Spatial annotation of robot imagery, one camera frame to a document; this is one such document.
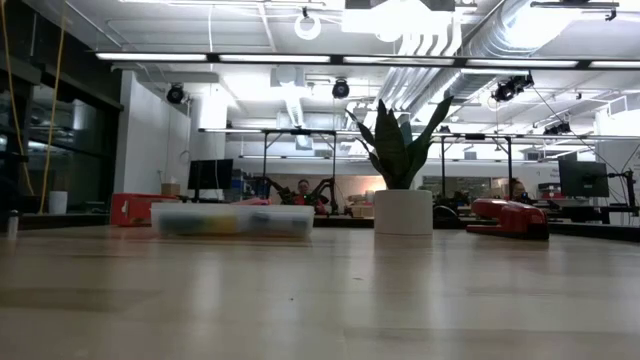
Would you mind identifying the black ceiling spotlight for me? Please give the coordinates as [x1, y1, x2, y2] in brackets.
[165, 83, 187, 106]
[331, 77, 352, 100]
[543, 121, 573, 137]

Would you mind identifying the clear plastic storage box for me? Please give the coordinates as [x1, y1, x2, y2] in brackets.
[149, 201, 316, 239]

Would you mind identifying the black metal frame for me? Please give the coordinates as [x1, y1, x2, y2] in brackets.
[439, 132, 515, 199]
[260, 128, 339, 202]

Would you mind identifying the person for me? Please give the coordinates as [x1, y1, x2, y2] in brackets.
[294, 178, 322, 207]
[508, 178, 529, 202]

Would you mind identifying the white cup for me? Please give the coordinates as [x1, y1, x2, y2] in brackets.
[47, 190, 69, 216]

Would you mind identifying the black computer monitor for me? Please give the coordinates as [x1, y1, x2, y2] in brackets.
[187, 158, 235, 202]

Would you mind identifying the black robot with green light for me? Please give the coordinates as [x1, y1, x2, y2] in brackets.
[311, 176, 342, 216]

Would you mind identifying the overhead bar with light strips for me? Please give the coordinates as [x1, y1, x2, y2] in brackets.
[94, 50, 640, 72]

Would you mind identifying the red bin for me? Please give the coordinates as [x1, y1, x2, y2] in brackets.
[110, 192, 179, 228]

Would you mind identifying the black ceiling camera cluster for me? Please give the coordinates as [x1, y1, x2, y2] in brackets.
[491, 73, 536, 104]

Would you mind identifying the white ring light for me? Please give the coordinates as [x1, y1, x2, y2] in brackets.
[293, 13, 323, 42]

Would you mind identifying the red stapler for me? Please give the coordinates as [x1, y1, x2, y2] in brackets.
[465, 197, 551, 242]

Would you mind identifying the black monitor on arm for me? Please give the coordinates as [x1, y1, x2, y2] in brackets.
[557, 151, 611, 199]

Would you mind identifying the dark rectangular pack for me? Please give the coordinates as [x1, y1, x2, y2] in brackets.
[244, 211, 312, 238]

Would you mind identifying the silver ventilation duct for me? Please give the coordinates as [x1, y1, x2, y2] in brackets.
[379, 0, 544, 122]

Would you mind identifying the green yellow crayon box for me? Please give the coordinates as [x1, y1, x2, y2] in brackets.
[158, 214, 239, 237]

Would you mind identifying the snake plant in white pot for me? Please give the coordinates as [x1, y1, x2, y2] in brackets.
[344, 95, 455, 237]

